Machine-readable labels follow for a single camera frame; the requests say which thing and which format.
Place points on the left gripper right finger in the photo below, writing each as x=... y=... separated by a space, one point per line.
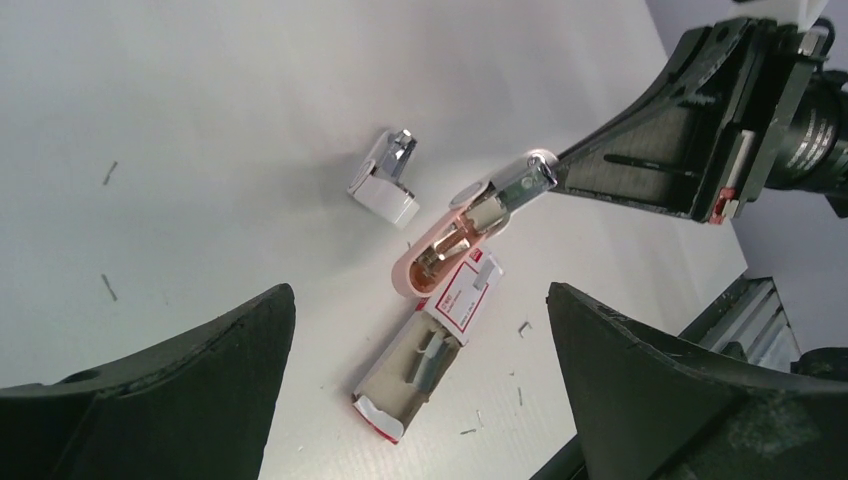
x=650 y=405

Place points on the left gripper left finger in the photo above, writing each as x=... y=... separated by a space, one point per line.
x=196 y=406

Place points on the silver staple strip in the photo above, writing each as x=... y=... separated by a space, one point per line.
x=432 y=357

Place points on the red white staple box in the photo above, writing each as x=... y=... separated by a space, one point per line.
x=406 y=374

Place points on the single loose bent staple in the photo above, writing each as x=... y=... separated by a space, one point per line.
x=526 y=326

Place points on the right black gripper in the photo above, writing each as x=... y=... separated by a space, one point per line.
x=662 y=153

